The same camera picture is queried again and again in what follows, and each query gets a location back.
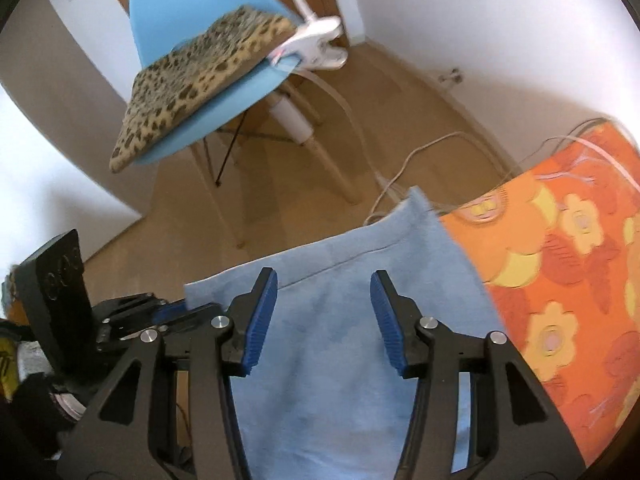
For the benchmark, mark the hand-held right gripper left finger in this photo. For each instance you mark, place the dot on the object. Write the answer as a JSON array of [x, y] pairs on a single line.
[[260, 325]]

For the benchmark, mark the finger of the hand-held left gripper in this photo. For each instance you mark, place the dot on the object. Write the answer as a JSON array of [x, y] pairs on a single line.
[[120, 341], [165, 311]]

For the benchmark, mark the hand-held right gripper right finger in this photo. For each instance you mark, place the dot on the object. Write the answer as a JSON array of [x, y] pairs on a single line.
[[387, 330]]

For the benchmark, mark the light blue jeans pants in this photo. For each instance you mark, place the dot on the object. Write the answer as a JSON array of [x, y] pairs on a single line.
[[325, 360]]

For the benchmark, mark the orange floral blanket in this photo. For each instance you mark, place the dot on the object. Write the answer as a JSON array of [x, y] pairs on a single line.
[[565, 285]]

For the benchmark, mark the leopard print cushion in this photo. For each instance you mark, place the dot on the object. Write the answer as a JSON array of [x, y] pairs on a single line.
[[200, 75]]

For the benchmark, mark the white clamp lamp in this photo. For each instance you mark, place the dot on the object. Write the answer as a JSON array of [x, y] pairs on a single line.
[[315, 40]]

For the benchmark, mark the blue plastic chair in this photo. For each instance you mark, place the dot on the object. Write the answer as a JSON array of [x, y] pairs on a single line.
[[200, 0]]

